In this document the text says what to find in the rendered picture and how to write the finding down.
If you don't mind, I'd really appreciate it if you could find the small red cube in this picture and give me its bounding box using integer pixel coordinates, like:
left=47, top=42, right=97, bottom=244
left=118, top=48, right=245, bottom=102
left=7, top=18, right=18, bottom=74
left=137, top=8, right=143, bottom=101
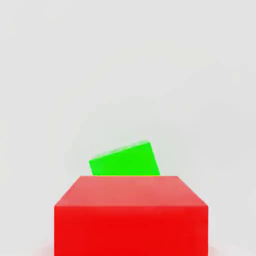
left=53, top=175, right=209, bottom=256

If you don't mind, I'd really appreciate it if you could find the small green cube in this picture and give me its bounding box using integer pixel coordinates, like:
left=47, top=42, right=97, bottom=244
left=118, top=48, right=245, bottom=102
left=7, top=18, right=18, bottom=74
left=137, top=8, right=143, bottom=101
left=88, top=139, right=161, bottom=177

